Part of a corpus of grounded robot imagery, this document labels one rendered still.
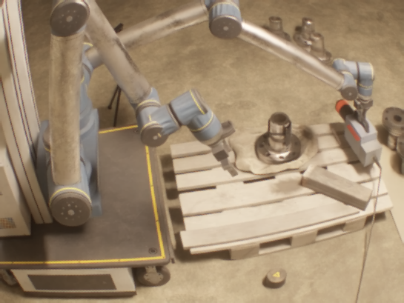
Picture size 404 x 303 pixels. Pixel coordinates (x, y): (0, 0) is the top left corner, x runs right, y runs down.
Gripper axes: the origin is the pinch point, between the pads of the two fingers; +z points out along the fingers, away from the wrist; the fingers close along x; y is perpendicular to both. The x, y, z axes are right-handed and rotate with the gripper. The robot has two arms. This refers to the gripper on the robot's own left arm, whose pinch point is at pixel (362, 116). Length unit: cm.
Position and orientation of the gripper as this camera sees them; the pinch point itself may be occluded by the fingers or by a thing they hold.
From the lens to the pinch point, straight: 327.0
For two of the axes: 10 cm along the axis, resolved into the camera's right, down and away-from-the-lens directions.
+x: 9.4, -2.6, 2.1
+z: 0.5, 7.3, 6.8
